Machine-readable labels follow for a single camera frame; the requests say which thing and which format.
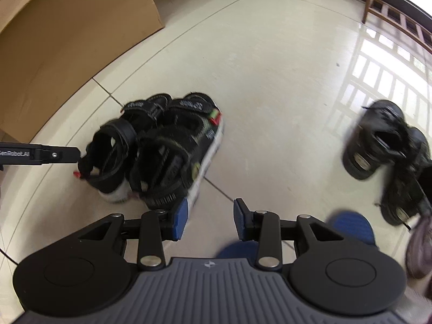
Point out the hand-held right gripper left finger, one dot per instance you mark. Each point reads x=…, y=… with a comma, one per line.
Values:
x=180, y=217

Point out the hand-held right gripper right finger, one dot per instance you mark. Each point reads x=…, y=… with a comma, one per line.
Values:
x=240, y=219

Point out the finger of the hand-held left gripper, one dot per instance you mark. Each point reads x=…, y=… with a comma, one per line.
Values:
x=57, y=155

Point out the blue slipper car print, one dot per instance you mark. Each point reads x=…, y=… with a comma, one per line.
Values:
x=236, y=250
x=354, y=224

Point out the black sport sandal white sole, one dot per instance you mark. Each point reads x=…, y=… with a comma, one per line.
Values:
x=111, y=141
x=168, y=155

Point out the purple mesh sneaker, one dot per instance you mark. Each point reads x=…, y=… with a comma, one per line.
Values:
x=422, y=249

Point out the wooden shoe rack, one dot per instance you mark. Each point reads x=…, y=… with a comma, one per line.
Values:
x=368, y=0

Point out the brown cardboard box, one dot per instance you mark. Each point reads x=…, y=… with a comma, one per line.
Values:
x=67, y=40

